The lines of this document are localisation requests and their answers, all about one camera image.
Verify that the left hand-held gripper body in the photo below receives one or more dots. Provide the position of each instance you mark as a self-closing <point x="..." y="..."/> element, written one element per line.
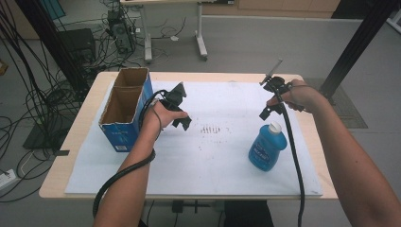
<point x="175" y="96"/>

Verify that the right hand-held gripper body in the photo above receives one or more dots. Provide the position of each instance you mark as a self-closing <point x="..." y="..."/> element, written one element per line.
<point x="275" y="83"/>

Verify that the blue bottle with white cap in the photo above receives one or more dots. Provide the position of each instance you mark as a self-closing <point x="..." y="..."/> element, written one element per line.
<point x="266" y="148"/>

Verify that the blue cardboard box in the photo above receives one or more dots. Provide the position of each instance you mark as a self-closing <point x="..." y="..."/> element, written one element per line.
<point x="126" y="126"/>

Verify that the person's left hand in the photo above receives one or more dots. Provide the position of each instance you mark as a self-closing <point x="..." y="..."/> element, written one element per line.
<point x="159" y="117"/>

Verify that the person's right hand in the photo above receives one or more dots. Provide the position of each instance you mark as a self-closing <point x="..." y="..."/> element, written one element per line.
<point x="301" y="94"/>

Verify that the white table mat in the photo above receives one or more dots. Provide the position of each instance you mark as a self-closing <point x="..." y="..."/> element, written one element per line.
<point x="205" y="164"/>

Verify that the white desk with legs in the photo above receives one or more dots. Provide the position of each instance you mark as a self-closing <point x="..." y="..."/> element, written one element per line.
<point x="201" y="38"/>

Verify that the dark floor mat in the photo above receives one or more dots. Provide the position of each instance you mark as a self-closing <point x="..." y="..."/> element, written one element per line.
<point x="346" y="110"/>

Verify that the computer tower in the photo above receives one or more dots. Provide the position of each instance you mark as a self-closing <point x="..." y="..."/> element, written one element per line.
<point x="121" y="31"/>

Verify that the wooden table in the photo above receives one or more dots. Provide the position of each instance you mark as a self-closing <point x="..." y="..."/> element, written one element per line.
<point x="85" y="119"/>

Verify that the person's black clothing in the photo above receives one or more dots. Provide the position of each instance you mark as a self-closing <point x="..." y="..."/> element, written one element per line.
<point x="247" y="214"/>

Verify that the black box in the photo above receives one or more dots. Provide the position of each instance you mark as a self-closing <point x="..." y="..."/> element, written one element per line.
<point x="78" y="44"/>

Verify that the black tape strip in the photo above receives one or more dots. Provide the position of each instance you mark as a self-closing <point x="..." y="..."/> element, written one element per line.
<point x="62" y="153"/>

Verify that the black floor plate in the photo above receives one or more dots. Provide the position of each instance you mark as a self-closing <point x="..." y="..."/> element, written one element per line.
<point x="41" y="135"/>

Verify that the white power strip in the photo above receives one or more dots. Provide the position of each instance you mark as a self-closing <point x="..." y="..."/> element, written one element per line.
<point x="7" y="179"/>

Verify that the black table frame bracket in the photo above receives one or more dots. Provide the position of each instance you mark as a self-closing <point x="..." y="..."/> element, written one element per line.
<point x="189" y="206"/>

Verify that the black metal stand post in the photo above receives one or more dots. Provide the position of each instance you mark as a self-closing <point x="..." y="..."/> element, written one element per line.
<point x="356" y="47"/>
<point x="53" y="41"/>

